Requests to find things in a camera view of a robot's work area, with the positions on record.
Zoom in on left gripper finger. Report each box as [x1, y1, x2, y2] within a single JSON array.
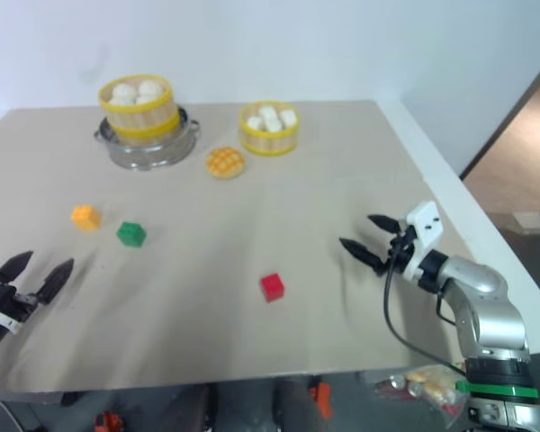
[[34, 257, 76, 306], [0, 250, 34, 285]]

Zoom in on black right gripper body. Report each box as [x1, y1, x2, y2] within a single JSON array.
[[379, 222, 418, 276]]

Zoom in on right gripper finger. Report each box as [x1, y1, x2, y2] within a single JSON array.
[[367, 213, 408, 235], [337, 237, 386, 277]]

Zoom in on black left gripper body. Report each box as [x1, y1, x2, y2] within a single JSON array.
[[0, 281, 41, 323]]

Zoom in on orange cube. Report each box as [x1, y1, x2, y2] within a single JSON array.
[[69, 204, 103, 233]]

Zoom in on green cube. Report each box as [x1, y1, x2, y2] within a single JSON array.
[[115, 220, 149, 248]]

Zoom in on red cube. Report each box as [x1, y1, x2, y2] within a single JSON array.
[[258, 272, 286, 304]]

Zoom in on beige tablecloth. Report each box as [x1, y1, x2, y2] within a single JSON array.
[[0, 99, 479, 393]]

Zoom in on clear bag of toy food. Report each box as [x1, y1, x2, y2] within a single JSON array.
[[371, 363, 470, 420]]

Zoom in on cardboard boxes on floor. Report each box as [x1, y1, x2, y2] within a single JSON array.
[[498, 207, 540, 236]]

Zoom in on short yellow bamboo steamer basket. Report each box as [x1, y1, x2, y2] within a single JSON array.
[[238, 100, 302, 158]]

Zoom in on steel steamer pot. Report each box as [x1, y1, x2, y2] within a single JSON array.
[[93, 104, 203, 173]]

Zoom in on orange pineapple bun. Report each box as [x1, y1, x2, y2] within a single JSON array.
[[205, 147, 248, 181]]

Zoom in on tall yellow bamboo steamer basket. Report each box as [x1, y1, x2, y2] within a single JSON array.
[[97, 72, 182, 148]]

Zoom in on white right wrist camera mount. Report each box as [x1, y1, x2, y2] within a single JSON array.
[[403, 201, 445, 281]]

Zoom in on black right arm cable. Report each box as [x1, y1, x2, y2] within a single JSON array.
[[382, 233, 472, 377]]

